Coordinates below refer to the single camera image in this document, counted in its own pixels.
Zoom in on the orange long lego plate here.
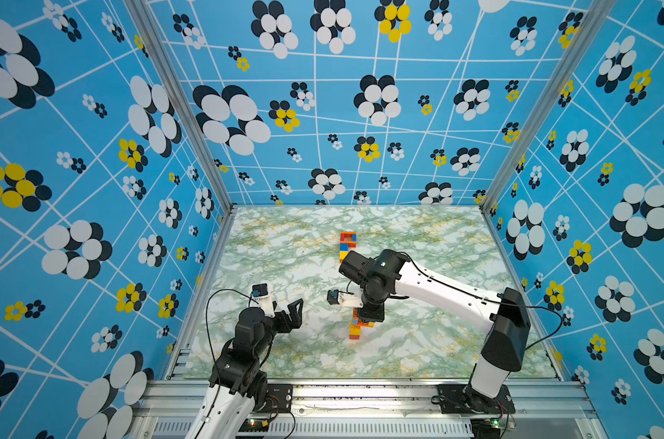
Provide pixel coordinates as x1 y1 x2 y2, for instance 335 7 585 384
351 308 374 327

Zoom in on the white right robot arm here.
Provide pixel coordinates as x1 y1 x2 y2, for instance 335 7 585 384
327 249 531 414

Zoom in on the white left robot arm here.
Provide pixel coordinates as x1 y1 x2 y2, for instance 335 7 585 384
186 284 304 438

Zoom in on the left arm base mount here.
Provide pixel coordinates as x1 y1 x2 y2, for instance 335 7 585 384
245 383 294 414

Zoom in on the aluminium front rail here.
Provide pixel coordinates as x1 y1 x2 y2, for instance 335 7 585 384
139 378 608 439

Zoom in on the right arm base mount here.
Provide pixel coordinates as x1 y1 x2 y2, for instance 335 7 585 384
431 384 516 415

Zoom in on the left aluminium corner post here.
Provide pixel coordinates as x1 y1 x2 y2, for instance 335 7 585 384
125 0 233 218

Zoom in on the aluminium corner post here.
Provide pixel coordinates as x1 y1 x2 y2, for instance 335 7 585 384
480 0 617 217
125 0 233 218

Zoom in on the right aluminium corner post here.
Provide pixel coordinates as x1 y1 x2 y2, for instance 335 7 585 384
480 0 617 217

